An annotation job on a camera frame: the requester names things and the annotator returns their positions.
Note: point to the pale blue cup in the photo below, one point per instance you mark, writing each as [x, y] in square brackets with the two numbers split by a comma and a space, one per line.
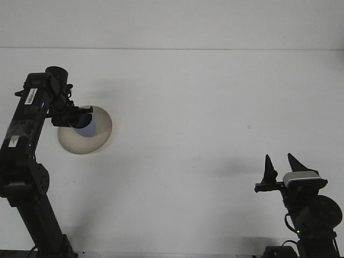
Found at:
[87, 130]

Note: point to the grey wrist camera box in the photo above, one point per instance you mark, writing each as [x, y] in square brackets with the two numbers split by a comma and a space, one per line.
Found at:
[301, 176]

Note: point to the pale cream round plate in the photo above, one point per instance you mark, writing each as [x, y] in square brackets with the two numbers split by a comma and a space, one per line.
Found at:
[99, 134]

